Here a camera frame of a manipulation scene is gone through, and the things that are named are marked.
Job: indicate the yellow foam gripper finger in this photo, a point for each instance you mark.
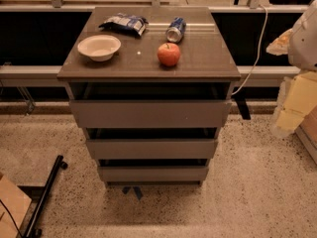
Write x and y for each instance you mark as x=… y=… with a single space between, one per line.
x=280 y=45
x=297 y=97

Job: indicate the grey bottom drawer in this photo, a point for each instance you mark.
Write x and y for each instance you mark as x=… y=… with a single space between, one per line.
x=153 y=170

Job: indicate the grey drawer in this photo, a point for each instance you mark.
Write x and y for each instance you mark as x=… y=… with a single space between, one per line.
x=151 y=105
x=153 y=170
x=116 y=144

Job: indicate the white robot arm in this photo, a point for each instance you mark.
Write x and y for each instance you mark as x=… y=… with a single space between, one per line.
x=302 y=49

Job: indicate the grey drawer cabinet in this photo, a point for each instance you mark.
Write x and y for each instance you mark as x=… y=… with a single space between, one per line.
x=204 y=57

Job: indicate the grey top drawer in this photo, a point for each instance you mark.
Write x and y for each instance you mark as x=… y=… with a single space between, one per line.
x=151 y=105

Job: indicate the grey middle drawer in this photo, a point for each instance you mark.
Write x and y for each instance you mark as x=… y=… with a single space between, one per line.
x=116 y=144

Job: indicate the blue soda can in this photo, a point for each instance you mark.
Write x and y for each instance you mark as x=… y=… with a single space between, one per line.
x=175 y=31

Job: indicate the red apple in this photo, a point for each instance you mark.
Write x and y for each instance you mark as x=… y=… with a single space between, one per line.
x=168 y=54

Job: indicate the blue white chip bag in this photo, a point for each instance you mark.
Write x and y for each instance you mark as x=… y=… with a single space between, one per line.
x=125 y=23

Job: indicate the white bowl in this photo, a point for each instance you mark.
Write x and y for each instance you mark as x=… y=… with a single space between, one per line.
x=99 y=48

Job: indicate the black metal bar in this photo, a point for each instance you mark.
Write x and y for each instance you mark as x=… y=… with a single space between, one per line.
x=41 y=195

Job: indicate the cardboard box left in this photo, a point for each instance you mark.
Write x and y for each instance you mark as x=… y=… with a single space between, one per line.
x=13 y=208

